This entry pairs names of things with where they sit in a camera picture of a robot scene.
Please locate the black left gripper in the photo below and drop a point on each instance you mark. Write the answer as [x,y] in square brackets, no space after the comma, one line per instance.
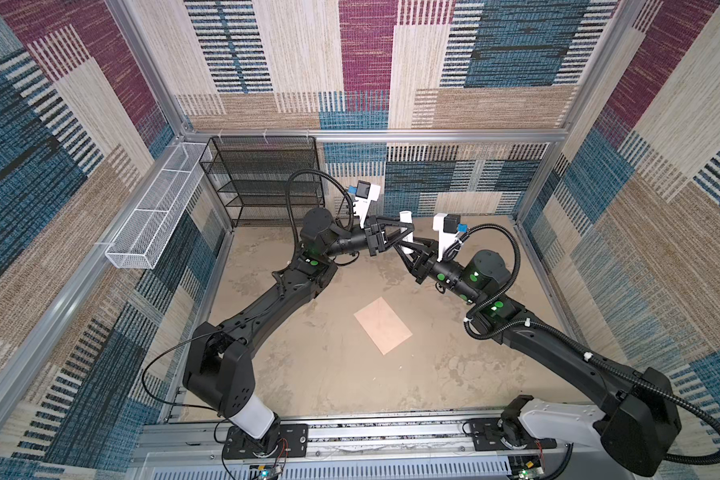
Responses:
[376,242]

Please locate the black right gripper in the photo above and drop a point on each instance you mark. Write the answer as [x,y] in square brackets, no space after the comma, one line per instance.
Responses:
[424,262]

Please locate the white glue stick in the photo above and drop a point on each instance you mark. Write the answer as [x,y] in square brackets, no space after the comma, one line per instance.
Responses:
[406,217]

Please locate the pink envelope with flap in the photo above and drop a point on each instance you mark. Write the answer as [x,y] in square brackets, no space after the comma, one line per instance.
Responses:
[383,326]

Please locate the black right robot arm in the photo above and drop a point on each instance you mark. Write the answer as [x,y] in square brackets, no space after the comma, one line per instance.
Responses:
[633,418]

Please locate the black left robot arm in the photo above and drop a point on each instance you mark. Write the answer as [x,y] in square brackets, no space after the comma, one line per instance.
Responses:
[219,369]

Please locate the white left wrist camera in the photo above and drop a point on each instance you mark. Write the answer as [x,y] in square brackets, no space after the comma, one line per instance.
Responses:
[364,194]

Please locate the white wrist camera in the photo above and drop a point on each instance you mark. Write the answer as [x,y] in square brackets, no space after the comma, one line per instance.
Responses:
[450,231]
[364,194]

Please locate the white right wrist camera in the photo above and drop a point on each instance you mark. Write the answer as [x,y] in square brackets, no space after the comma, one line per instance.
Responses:
[450,231]

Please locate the black wire shelf rack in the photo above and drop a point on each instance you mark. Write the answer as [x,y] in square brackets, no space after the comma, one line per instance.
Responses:
[249,175]

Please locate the white wire mesh basket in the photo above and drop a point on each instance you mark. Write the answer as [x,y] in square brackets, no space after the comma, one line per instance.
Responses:
[143,238]

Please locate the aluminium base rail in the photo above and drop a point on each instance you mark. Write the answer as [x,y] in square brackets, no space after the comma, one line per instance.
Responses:
[401,445]

